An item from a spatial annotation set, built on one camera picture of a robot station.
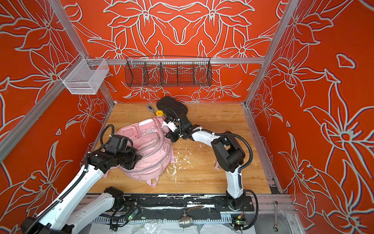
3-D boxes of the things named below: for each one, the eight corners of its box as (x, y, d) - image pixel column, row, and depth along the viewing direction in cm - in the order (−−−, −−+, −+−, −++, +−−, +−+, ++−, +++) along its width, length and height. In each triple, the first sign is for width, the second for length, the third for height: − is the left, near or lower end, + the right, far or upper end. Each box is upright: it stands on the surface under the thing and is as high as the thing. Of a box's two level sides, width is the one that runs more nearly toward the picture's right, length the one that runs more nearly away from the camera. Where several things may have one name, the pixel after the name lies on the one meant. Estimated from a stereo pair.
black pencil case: (156, 107, 117) (155, 103, 114) (165, 98, 125) (164, 94, 121) (181, 119, 109) (181, 115, 106) (190, 108, 117) (190, 104, 113)
